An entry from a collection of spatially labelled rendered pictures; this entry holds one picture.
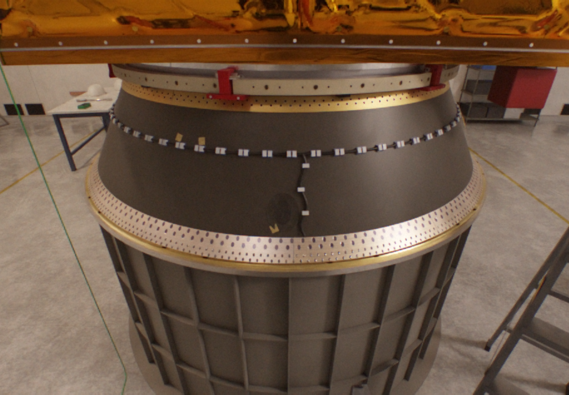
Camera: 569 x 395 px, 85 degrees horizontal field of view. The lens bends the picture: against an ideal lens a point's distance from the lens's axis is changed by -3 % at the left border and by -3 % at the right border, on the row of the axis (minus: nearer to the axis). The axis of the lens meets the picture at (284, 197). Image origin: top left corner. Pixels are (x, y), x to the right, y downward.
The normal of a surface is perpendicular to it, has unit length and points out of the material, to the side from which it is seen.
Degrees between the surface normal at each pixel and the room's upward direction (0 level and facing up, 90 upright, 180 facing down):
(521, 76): 90
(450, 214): 43
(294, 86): 90
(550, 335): 0
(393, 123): 62
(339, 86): 90
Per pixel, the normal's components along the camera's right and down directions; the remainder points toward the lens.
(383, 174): 0.32, 0.00
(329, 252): 0.10, -0.29
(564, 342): 0.00, -0.87
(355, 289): 0.25, 0.48
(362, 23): -0.01, 0.91
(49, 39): -0.01, 0.52
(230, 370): -0.23, 0.48
